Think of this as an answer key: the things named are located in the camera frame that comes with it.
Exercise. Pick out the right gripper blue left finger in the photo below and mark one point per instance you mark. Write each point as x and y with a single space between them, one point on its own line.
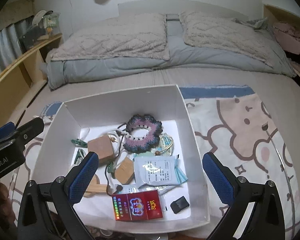
35 221

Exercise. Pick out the wooden board with clear hook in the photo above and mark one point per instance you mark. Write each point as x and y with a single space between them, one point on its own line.
102 146

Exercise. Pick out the red cigarette pack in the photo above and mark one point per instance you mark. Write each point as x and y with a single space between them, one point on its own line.
137 206

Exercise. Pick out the pink clothes pile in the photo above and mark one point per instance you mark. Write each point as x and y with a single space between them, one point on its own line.
287 37

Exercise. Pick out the cartoon patterned blanket mat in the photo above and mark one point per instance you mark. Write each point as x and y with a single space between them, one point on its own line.
232 122

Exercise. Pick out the white foil sachet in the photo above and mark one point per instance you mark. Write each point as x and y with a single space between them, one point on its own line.
158 171

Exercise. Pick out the white cap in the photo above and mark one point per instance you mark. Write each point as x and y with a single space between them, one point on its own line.
39 16

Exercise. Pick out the beige quilted blanket left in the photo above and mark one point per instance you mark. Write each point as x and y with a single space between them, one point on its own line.
141 35

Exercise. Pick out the grey folded duvet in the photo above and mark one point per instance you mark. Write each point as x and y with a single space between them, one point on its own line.
60 73

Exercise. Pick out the grey curtain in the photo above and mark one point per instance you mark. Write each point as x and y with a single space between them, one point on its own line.
10 47

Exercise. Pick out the small black box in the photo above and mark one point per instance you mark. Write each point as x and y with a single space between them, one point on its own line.
179 205

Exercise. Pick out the wooden side shelf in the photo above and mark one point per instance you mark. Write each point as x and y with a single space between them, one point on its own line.
22 80

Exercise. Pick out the beige quilted blanket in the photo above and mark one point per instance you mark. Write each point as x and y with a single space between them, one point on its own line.
141 35
202 30

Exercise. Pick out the round wooden disc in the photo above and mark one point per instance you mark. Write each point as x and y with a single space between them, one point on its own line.
94 180

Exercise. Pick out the square wooden coaster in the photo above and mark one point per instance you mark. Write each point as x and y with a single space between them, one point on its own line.
124 173

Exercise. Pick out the wooden block stick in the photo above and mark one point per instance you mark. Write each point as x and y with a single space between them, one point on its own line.
97 188

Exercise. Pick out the dark storage bag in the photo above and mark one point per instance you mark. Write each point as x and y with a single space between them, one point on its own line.
32 36

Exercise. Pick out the green clothes peg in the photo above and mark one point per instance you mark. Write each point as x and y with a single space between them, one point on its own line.
79 143

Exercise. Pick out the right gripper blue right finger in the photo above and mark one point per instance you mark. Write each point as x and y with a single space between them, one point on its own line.
266 220

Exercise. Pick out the beige quilted blanket right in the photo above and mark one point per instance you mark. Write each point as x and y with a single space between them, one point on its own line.
202 30

